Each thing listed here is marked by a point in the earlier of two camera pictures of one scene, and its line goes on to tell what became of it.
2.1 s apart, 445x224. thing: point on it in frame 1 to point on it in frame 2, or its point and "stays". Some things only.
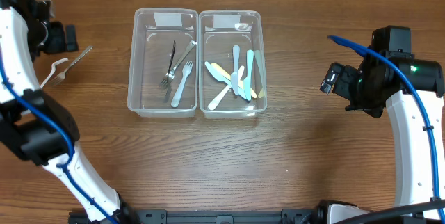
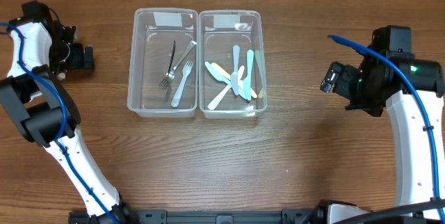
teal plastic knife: (247, 83) stays
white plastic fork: (186, 70) stays
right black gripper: (363, 106) stays
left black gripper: (59, 37) to (81, 57)
